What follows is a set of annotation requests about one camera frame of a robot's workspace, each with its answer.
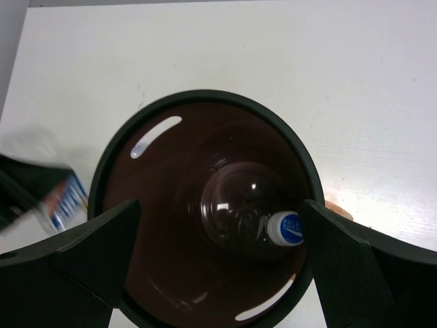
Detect brown plastic bin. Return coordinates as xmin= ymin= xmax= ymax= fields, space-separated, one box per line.
xmin=88 ymin=90 xmax=324 ymax=327

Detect clear bottle white blue cap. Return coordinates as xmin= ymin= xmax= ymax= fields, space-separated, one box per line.
xmin=200 ymin=161 xmax=303 ymax=260

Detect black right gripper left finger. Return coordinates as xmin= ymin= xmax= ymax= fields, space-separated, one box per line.
xmin=1 ymin=200 xmax=141 ymax=327

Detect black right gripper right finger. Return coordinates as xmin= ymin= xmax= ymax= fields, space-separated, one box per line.
xmin=298 ymin=200 xmax=436 ymax=327

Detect clear bottle blue label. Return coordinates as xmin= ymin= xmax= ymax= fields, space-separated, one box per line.
xmin=1 ymin=128 xmax=88 ymax=234

